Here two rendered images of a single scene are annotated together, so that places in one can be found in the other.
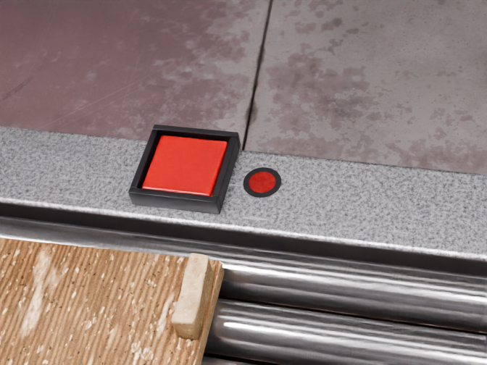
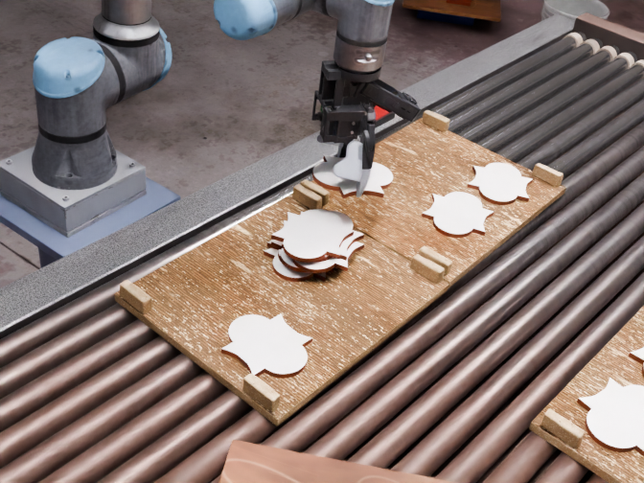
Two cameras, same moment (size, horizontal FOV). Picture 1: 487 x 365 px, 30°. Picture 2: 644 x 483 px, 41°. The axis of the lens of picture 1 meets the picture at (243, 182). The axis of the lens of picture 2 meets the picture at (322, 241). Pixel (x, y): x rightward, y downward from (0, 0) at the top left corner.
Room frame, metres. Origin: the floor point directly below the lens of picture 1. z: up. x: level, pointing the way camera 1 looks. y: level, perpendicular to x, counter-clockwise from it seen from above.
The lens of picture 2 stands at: (0.10, 1.66, 1.85)
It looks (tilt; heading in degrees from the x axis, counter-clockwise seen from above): 38 degrees down; 286
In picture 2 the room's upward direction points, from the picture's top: 7 degrees clockwise
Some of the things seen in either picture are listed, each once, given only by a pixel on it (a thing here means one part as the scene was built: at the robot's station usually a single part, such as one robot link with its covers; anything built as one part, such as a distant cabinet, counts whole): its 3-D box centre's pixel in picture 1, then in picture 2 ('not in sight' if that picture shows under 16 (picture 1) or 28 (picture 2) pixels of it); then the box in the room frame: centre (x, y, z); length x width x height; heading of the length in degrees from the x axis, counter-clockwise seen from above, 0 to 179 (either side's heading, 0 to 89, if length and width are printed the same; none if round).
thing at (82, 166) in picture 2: not in sight; (74, 143); (0.92, 0.53, 0.99); 0.15 x 0.15 x 0.10
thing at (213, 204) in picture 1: (185, 168); (370, 113); (0.50, 0.05, 0.92); 0.08 x 0.08 x 0.02; 68
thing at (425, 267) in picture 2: not in sight; (427, 268); (0.25, 0.53, 0.95); 0.06 x 0.02 x 0.03; 159
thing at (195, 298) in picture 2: not in sight; (287, 291); (0.44, 0.67, 0.93); 0.41 x 0.35 x 0.02; 69
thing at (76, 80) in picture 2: not in sight; (73, 83); (0.91, 0.52, 1.10); 0.13 x 0.12 x 0.14; 77
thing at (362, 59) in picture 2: not in sight; (359, 52); (0.41, 0.51, 1.28); 0.08 x 0.08 x 0.05
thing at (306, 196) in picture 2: not in sight; (307, 197); (0.50, 0.44, 0.95); 0.06 x 0.02 x 0.03; 159
